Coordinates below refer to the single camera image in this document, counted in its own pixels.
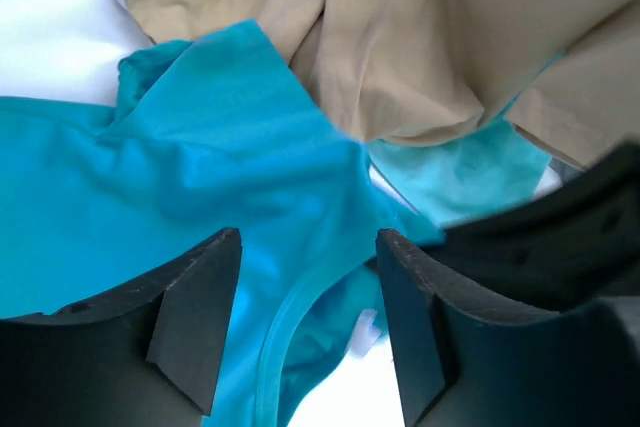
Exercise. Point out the beige t shirt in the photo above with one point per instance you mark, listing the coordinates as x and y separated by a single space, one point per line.
565 73

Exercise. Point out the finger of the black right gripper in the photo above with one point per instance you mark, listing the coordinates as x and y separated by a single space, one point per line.
576 243

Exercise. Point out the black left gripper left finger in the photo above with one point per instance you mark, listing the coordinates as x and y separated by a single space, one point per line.
145 353

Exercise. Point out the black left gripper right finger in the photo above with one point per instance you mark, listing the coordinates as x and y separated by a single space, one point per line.
465 355

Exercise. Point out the turquoise blue t shirt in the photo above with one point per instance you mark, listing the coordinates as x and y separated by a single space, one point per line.
205 135

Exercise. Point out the teal green t shirt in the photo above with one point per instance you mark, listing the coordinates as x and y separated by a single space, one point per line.
489 170

